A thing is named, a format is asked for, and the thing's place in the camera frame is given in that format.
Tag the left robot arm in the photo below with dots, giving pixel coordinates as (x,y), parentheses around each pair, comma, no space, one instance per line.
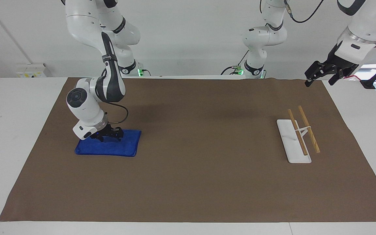
(263,34)

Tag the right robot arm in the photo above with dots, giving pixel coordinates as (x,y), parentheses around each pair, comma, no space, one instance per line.
(85,104)

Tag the white rack with wooden bars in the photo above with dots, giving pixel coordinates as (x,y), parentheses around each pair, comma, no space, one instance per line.
(292,140)

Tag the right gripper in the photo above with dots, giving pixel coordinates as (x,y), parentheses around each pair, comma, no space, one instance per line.
(107,130)

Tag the white wall socket box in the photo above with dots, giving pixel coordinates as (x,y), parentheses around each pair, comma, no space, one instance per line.
(31,70)

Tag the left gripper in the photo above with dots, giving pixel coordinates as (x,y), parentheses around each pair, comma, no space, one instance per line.
(342,63)

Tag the blue towel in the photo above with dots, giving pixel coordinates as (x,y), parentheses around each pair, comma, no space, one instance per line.
(109,148)

